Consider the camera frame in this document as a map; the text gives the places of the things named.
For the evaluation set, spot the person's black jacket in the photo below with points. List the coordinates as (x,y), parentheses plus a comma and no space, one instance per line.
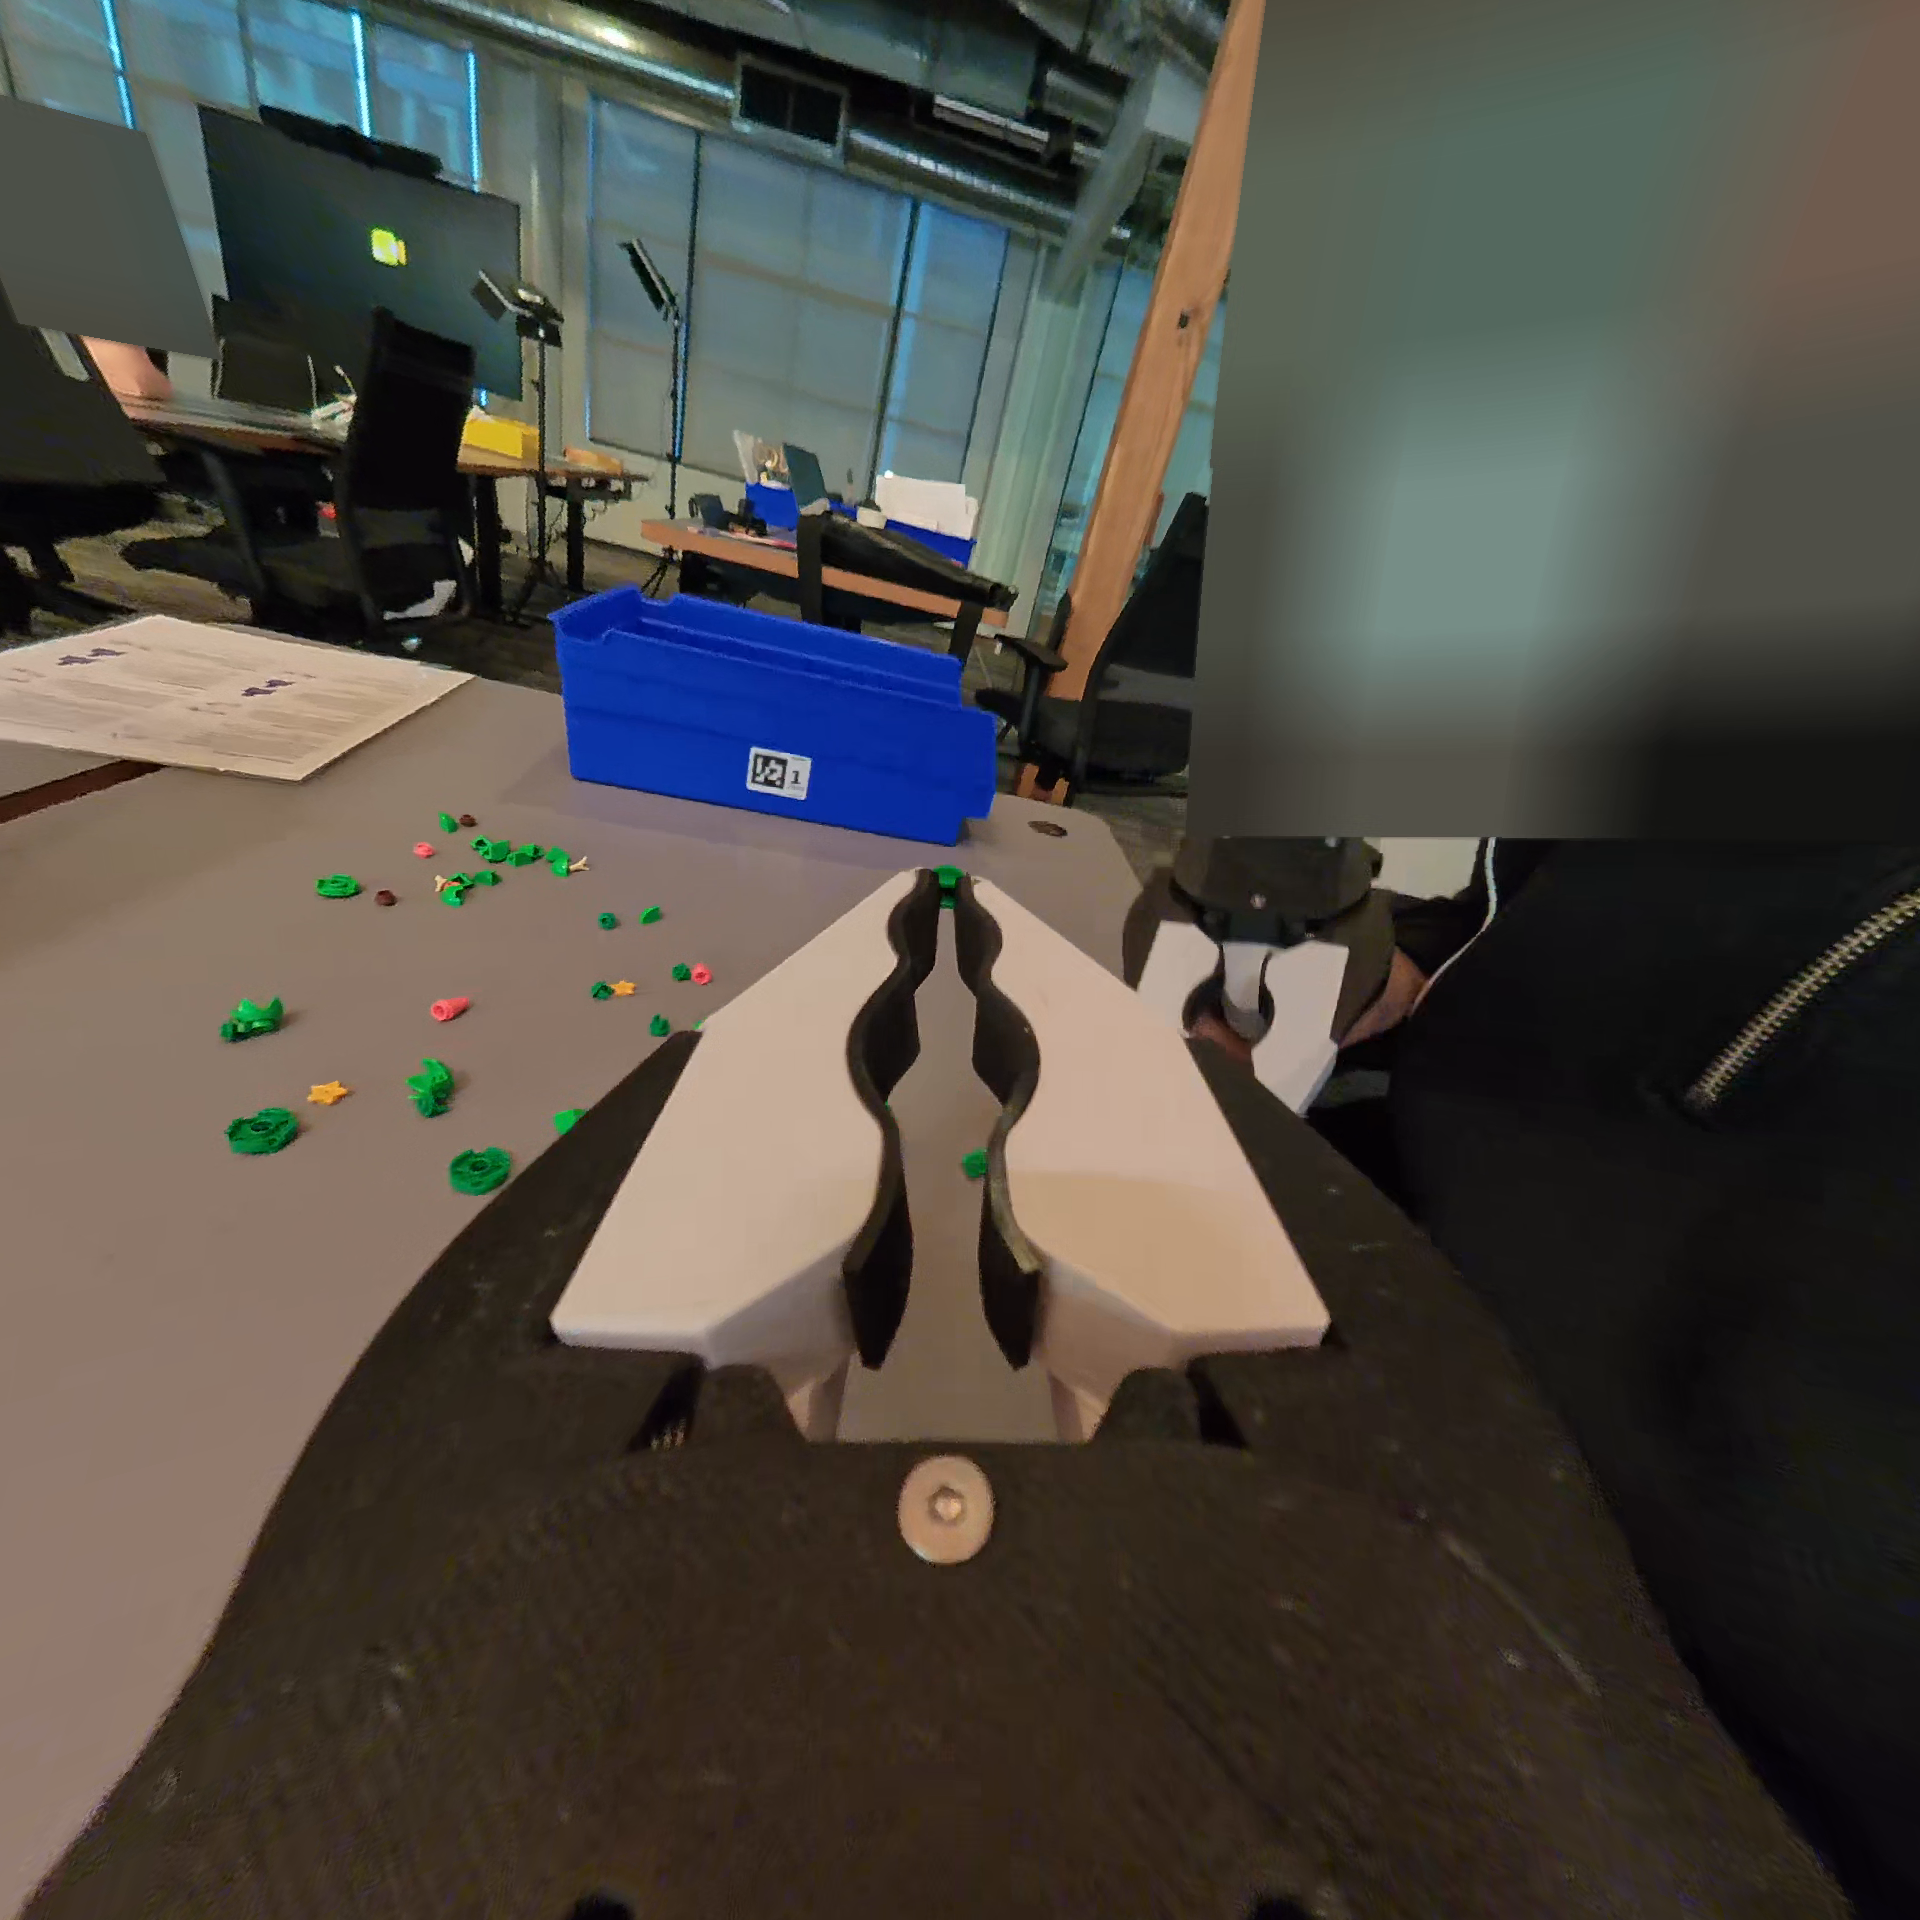
(1651,1277)

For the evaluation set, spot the yellow storage bin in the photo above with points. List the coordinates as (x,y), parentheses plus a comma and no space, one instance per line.
(499,435)

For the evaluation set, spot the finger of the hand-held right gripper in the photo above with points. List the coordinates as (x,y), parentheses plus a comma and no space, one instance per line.
(1307,1020)
(1177,967)

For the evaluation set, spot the black monitor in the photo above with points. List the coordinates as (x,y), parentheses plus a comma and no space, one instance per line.
(360,196)

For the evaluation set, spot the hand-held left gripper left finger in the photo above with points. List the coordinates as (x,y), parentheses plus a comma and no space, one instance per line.
(735,1185)

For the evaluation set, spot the studio light stand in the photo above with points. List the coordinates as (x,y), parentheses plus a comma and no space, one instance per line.
(651,277)
(517,301)

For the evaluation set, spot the blue storage bin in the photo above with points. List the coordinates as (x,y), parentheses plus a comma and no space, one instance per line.
(750,706)
(781,511)

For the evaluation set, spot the scattered small toy pieces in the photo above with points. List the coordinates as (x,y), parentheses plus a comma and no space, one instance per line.
(263,1132)

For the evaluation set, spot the silver ceiling duct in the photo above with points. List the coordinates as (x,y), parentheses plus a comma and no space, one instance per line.
(961,150)

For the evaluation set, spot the black long bag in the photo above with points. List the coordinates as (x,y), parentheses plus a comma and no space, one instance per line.
(901,558)

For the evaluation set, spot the printed paper sheet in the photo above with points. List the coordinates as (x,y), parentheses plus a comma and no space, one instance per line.
(224,691)

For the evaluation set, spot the person's right hand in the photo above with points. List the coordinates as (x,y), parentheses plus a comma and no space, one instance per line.
(1381,997)

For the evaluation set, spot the wooden post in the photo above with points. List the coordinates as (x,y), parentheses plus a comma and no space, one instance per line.
(1185,301)

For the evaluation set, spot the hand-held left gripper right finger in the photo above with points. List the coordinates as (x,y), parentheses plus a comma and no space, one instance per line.
(1155,1185)

